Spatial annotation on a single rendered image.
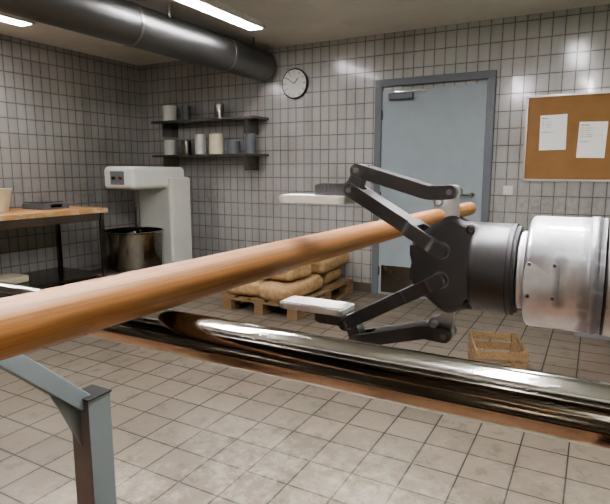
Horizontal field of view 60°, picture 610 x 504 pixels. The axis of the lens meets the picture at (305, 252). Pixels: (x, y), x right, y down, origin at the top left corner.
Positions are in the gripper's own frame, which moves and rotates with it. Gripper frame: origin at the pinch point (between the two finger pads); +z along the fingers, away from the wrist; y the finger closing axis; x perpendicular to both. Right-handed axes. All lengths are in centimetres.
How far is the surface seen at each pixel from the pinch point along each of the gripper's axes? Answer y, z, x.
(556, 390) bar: 2.0, -24.1, -20.0
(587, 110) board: -59, -14, 463
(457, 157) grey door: -22, 91, 462
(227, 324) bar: 1.7, -5.1, -19.5
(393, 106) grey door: -72, 155, 462
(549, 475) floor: 119, -17, 184
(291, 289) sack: 92, 198, 337
